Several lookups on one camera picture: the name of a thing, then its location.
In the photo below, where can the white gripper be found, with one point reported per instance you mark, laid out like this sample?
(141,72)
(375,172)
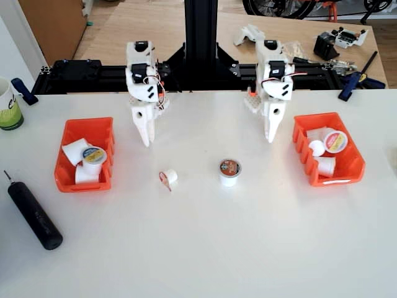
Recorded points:
(141,118)
(274,114)

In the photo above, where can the red lid coffee pod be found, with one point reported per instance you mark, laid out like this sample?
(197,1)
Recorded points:
(335,142)
(315,148)
(314,133)
(326,166)

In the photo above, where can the coffee pod with peeled lid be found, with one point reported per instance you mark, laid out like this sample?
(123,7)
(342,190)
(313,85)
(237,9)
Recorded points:
(170,177)

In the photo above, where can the blue lid coffee pod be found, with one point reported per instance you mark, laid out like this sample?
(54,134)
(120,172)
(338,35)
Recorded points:
(73,150)
(93,155)
(83,177)

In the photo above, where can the brown lid coffee pod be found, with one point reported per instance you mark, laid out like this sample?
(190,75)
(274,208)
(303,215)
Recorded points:
(229,167)

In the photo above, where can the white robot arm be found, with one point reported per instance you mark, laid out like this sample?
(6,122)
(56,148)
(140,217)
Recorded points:
(265,56)
(136,59)

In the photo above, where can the clear bag of small parts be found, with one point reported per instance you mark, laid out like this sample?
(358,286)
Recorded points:
(294,48)

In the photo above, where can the blue black bar clamp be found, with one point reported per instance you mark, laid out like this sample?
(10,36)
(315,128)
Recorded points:
(349,85)

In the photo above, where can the metal hand tools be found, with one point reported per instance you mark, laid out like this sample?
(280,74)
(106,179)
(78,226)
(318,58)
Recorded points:
(341,66)

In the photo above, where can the orange plastic storage bin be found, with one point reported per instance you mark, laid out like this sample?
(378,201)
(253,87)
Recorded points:
(68,180)
(341,174)

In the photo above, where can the white printed plastic part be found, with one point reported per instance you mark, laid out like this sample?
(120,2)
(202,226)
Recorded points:
(248,32)

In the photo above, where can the black printed plastic part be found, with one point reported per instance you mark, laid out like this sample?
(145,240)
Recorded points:
(325,46)

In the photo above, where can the black bicycle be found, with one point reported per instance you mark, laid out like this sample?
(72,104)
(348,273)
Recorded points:
(263,9)

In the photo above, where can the orange stand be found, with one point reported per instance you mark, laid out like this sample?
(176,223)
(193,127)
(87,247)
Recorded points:
(333,10)

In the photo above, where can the white crumpled sheet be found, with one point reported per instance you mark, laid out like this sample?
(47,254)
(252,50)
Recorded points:
(87,6)

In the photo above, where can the brown wooden cabinet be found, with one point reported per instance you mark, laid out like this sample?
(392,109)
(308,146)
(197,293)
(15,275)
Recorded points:
(52,28)

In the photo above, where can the white and green mug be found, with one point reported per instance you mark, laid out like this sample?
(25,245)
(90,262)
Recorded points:
(9,115)

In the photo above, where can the black electric screwdriver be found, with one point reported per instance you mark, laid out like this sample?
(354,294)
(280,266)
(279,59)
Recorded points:
(34,214)

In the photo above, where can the black aluminium frame rail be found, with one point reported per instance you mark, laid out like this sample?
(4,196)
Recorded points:
(108,77)

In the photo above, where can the black aluminium frame post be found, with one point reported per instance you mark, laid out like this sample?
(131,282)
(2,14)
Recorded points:
(209,18)

